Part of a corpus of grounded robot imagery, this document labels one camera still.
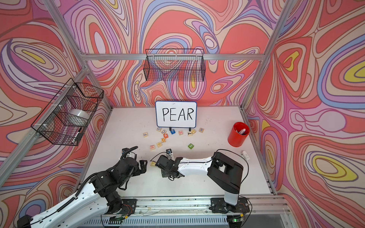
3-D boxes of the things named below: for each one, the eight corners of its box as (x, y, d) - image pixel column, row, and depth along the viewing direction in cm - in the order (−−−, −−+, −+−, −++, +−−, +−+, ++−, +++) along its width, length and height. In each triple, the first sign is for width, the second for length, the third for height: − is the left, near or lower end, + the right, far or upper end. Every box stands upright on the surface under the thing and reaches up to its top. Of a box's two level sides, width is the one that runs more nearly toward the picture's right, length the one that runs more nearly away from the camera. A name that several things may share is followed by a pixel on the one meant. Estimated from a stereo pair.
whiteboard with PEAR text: (157, 129, 108) (153, 112, 93) (159, 118, 115) (155, 100, 100) (195, 129, 108) (197, 112, 93) (194, 118, 115) (196, 100, 100)
